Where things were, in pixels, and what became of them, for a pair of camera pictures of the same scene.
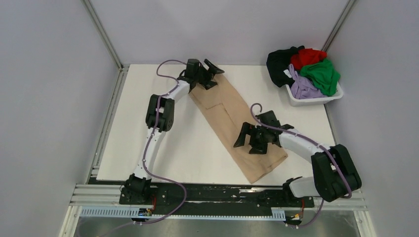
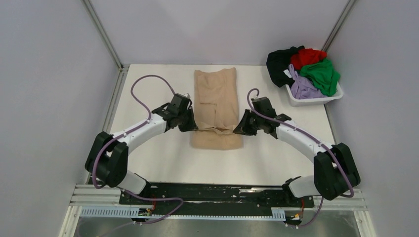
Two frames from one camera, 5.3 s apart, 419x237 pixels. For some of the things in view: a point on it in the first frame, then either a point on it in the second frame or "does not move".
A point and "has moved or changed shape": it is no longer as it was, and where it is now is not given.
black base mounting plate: (223, 194) does not move
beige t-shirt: (224, 117) has moved or changed shape
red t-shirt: (307, 57) does not move
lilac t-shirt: (303, 87) does not move
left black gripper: (207, 84) to (191, 126)
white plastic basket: (314, 101) does not move
